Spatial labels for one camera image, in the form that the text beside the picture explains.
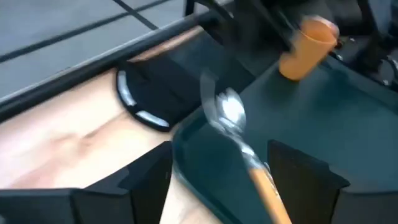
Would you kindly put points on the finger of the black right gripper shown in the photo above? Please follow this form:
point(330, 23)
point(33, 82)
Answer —
point(339, 43)
point(278, 31)

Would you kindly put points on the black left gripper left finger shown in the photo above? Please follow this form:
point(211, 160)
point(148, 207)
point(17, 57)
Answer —
point(140, 193)

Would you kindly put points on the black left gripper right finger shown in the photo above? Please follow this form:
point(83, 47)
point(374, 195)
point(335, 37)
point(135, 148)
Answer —
point(304, 189)

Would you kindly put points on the orange plastic cup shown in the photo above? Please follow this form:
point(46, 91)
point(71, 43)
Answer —
point(308, 46)

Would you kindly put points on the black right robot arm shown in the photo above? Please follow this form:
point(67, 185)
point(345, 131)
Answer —
point(376, 37)

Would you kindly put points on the dark green plastic tray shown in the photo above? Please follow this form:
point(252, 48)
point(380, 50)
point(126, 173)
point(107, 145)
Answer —
point(326, 124)

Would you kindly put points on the black round plate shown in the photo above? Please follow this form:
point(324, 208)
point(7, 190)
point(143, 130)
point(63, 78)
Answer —
point(161, 90)

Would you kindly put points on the black aluminium table frame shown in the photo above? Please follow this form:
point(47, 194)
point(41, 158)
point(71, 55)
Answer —
point(93, 67)

